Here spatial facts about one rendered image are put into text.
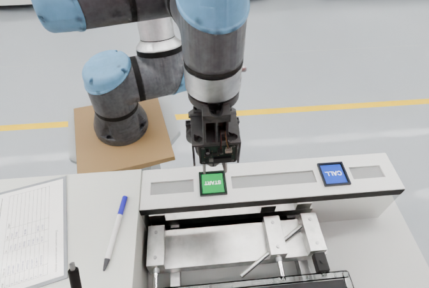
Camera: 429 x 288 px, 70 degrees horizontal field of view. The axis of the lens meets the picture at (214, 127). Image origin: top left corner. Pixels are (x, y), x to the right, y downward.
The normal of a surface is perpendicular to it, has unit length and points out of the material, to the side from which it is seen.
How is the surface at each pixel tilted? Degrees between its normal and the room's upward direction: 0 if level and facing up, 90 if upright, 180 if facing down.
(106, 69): 6
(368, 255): 0
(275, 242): 0
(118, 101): 93
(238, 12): 87
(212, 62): 90
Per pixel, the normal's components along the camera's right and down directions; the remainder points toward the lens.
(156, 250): 0.00, -0.65
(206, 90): -0.22, 0.73
